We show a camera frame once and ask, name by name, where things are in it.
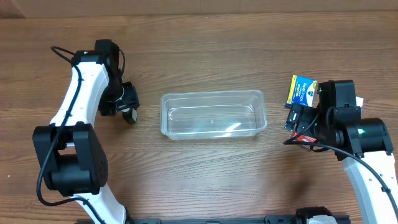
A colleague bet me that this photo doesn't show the clear plastic container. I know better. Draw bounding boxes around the clear plastic container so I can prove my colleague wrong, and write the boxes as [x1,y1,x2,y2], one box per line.
[160,90,267,140]

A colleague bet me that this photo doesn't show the blue yellow VapoDrops box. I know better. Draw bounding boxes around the blue yellow VapoDrops box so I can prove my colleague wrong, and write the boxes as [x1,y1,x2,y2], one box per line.
[285,75,317,108]

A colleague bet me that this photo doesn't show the black bottle white cap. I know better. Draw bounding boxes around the black bottle white cap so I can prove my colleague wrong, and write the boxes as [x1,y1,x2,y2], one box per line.
[122,108,137,124]

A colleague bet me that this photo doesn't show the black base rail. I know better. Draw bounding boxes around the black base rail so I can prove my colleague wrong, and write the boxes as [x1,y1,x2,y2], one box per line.
[126,207,351,224]

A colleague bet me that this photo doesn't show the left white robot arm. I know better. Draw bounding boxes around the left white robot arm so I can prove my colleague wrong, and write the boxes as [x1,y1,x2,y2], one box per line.
[32,47,139,223]

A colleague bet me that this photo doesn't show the white blue medicine box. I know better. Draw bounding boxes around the white blue medicine box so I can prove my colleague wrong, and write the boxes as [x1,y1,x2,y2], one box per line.
[356,96,364,108]

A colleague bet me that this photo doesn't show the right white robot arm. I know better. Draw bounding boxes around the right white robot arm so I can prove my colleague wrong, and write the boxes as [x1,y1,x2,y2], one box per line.
[285,103,397,223]

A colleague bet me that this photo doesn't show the red Panadol box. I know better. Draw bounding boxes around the red Panadol box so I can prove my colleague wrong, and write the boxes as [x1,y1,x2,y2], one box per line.
[291,131,317,142]

